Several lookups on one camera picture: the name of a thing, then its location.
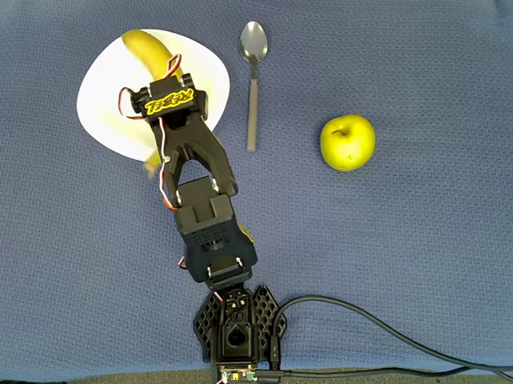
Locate yellow banana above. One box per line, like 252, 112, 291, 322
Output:
120, 27, 182, 180

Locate white rounded plate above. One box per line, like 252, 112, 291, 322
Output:
73, 25, 233, 168

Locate green apple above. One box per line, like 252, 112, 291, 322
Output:
318, 114, 378, 173

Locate blue textured table cloth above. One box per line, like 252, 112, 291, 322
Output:
0, 0, 513, 384

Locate small controller circuit board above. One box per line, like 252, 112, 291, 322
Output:
218, 365, 258, 384

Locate red white gripper servo wire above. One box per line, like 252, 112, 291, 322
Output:
166, 53, 184, 81

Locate metal spoon with grey handle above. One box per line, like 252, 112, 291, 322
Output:
237, 19, 273, 153

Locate red white wrist servo wire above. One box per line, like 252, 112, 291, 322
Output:
117, 85, 147, 121

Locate red white forearm servo wire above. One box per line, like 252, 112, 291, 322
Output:
155, 116, 180, 212

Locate thick black cable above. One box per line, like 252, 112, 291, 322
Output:
266, 287, 513, 381

